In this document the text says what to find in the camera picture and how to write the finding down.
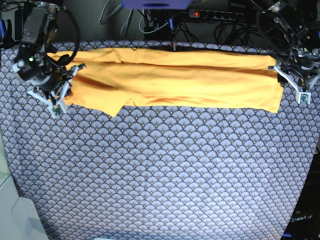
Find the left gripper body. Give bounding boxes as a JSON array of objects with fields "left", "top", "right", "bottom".
[{"left": 277, "top": 47, "right": 320, "bottom": 87}]

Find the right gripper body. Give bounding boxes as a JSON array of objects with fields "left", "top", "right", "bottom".
[{"left": 12, "top": 54, "right": 71, "bottom": 100}]

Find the yellow T-shirt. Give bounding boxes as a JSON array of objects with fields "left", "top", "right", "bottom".
[{"left": 46, "top": 47, "right": 285, "bottom": 118}]

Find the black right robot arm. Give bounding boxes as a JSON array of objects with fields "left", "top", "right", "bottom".
[{"left": 12, "top": 0, "right": 86, "bottom": 118}]

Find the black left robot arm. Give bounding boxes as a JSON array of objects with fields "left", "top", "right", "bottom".
[{"left": 251, "top": 0, "right": 320, "bottom": 104}]

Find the black power strip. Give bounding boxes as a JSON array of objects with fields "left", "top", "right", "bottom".
[{"left": 188, "top": 9, "right": 245, "bottom": 22}]

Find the red and black clamp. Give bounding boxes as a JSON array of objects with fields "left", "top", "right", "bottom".
[{"left": 170, "top": 41, "right": 178, "bottom": 52}]

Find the blue fan-patterned tablecloth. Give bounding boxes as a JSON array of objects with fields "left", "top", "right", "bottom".
[{"left": 0, "top": 48, "right": 320, "bottom": 240}]

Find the white plastic bin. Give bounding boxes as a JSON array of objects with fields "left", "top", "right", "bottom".
[{"left": 0, "top": 141, "right": 48, "bottom": 240}]

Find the black OpenArm box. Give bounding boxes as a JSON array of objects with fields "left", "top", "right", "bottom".
[{"left": 281, "top": 153, "right": 320, "bottom": 240}]

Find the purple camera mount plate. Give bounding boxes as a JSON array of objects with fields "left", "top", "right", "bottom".
[{"left": 121, "top": 0, "right": 192, "bottom": 10}]

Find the white cable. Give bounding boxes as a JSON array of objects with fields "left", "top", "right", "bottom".
[{"left": 138, "top": 9, "right": 171, "bottom": 35}]

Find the blue clamp handle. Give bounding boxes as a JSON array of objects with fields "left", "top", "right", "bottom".
[{"left": 168, "top": 18, "right": 175, "bottom": 41}]

